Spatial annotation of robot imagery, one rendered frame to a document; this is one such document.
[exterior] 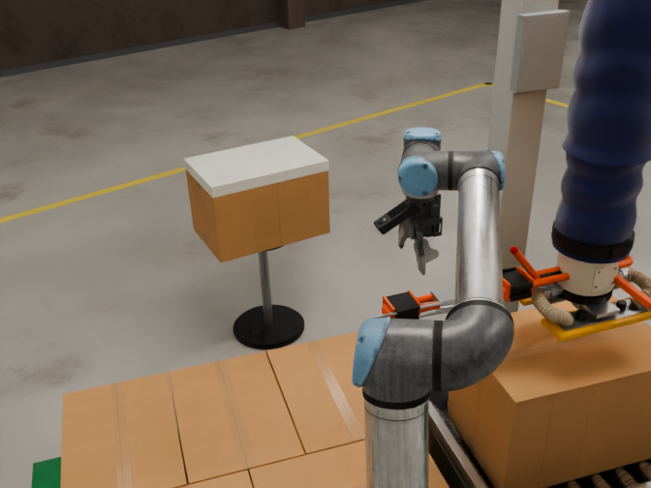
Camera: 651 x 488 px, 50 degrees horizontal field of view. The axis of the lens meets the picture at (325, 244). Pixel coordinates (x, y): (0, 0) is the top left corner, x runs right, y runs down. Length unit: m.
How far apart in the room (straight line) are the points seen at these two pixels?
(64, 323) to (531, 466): 2.85
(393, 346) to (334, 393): 1.57
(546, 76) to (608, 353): 1.18
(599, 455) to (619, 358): 0.33
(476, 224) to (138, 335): 2.92
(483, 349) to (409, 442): 0.21
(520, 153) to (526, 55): 0.44
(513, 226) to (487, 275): 1.99
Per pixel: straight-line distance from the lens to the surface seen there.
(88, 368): 3.91
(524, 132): 3.08
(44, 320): 4.39
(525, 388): 2.15
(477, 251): 1.32
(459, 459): 2.39
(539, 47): 2.92
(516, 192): 3.18
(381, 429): 1.20
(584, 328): 2.16
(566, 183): 2.06
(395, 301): 1.93
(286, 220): 3.42
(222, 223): 3.29
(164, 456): 2.54
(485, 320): 1.17
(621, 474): 2.56
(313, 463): 2.44
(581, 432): 2.34
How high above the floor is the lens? 2.32
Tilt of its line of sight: 29 degrees down
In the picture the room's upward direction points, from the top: 2 degrees counter-clockwise
